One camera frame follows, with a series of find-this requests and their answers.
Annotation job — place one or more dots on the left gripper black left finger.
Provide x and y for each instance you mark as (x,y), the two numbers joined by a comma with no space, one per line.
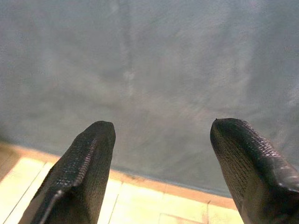
(77,177)

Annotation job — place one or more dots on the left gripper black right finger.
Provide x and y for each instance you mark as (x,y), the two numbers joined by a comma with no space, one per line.
(252,177)

